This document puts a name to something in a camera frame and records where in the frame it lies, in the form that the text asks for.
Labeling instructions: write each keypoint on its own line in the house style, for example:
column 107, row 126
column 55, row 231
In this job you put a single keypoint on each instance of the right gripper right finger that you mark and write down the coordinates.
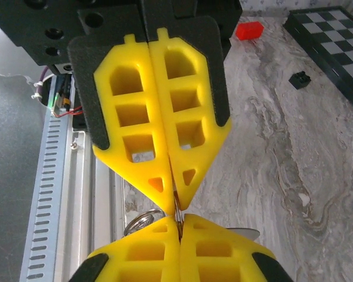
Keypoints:
column 241, row 258

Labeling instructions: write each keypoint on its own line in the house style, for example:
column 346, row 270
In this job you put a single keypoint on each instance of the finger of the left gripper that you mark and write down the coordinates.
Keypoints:
column 106, row 123
column 191, row 117

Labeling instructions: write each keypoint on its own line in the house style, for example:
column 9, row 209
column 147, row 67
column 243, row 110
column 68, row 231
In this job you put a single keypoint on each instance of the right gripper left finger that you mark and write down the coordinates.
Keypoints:
column 120, row 258

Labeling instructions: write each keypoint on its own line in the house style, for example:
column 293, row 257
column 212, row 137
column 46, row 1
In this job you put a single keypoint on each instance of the red plastic block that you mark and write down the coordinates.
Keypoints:
column 250, row 30

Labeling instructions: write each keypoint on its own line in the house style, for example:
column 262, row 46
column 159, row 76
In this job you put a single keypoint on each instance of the small black block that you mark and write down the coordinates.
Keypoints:
column 299, row 80

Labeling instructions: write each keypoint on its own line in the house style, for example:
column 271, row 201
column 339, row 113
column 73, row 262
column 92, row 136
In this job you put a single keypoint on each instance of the black and grey checkerboard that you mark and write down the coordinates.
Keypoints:
column 335, row 44

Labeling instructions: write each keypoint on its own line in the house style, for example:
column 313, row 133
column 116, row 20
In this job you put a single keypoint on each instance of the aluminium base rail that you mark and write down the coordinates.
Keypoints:
column 82, row 205

